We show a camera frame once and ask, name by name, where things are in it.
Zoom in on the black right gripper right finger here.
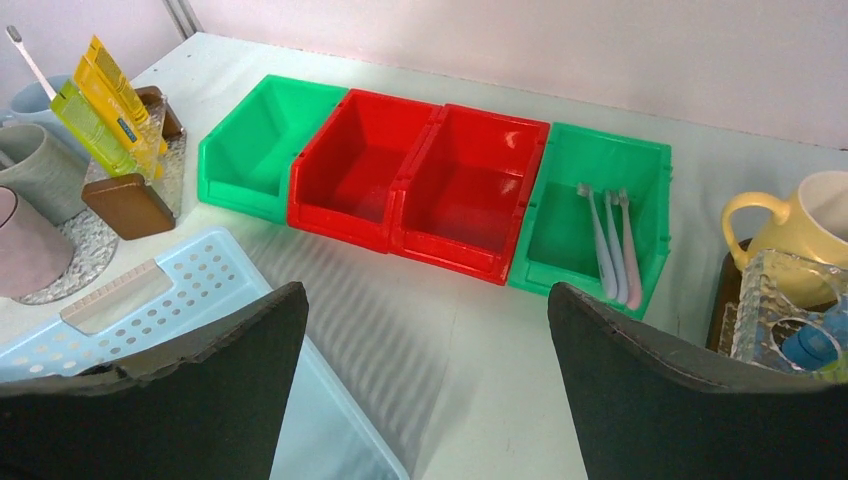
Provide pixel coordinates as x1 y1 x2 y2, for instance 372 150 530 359
547 283 847 479

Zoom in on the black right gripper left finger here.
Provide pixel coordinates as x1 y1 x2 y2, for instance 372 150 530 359
1 282 309 479

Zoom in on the light blue plastic basket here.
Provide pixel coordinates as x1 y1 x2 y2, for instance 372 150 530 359
1 227 407 479

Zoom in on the clear glass rectangular container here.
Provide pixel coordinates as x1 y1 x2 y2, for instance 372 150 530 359
729 249 847 384

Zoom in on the blue toothpaste tube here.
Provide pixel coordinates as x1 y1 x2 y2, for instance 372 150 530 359
781 309 847 371

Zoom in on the green bin with toothbrushes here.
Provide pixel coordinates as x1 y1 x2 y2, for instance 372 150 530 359
508 123 672 320

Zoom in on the yellow ceramic mug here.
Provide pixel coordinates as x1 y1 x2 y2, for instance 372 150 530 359
721 171 847 271

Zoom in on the pink ceramic mug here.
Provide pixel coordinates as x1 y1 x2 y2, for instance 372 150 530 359
1 186 74 298

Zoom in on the green bin with toothpaste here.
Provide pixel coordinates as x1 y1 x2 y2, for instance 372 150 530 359
197 75 349 225

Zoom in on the grey ceramic mug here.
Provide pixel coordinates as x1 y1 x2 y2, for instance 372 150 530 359
1 124 87 225

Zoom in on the red plastic bin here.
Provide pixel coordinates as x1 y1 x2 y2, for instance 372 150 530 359
286 89 551 285

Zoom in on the yellow toothpaste tube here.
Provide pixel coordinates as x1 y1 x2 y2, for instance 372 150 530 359
73 57 164 180
84 35 167 154

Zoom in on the light blue ceramic mug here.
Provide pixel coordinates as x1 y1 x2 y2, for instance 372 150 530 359
1 81 90 164

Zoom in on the glass jar with brown lid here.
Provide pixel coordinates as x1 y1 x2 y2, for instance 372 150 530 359
81 173 176 241

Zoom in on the brown oval wooden tray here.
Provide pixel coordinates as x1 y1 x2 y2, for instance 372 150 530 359
705 253 742 356

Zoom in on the clear textured glass tray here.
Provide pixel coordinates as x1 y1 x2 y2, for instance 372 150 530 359
13 92 189 306

